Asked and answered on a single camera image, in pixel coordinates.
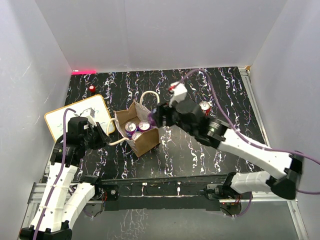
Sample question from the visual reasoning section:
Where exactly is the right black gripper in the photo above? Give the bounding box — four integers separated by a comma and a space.
153, 95, 196, 137

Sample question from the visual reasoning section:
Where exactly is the purple soda can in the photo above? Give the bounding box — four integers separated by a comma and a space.
138, 120, 152, 133
147, 112, 157, 127
124, 121, 138, 138

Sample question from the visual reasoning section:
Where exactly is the canvas tote bag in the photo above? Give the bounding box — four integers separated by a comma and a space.
107, 91, 160, 157

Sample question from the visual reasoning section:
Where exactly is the red cola can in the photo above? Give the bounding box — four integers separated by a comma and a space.
131, 131, 142, 141
199, 101, 212, 117

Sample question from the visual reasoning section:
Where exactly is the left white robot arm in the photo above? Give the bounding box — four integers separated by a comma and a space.
19, 116, 110, 240

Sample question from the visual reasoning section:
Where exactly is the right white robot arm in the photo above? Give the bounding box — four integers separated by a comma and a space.
149, 99, 304, 200

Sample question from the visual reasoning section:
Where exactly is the yellow framed whiteboard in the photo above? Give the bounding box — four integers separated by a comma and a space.
44, 94, 116, 142

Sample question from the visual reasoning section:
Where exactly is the red emergency stop button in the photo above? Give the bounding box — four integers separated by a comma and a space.
89, 85, 96, 94

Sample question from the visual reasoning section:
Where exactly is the pink tape strip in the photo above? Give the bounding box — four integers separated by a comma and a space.
72, 70, 97, 75

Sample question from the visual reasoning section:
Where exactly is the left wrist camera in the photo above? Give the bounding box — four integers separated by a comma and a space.
79, 107, 97, 126

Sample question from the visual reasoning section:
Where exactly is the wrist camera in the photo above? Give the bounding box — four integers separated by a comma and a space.
168, 82, 188, 108
79, 107, 97, 126

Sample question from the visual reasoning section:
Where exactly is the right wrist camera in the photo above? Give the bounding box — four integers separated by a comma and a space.
168, 82, 188, 108

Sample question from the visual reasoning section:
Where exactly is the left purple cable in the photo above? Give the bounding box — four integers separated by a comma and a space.
32, 107, 78, 240

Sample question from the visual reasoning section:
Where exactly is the purple cable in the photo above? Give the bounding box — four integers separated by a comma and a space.
32, 107, 78, 240
172, 68, 320, 195

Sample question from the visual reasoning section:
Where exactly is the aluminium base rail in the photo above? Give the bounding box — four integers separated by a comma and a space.
23, 175, 296, 228

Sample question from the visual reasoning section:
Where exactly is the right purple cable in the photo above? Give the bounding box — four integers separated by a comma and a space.
172, 68, 320, 195

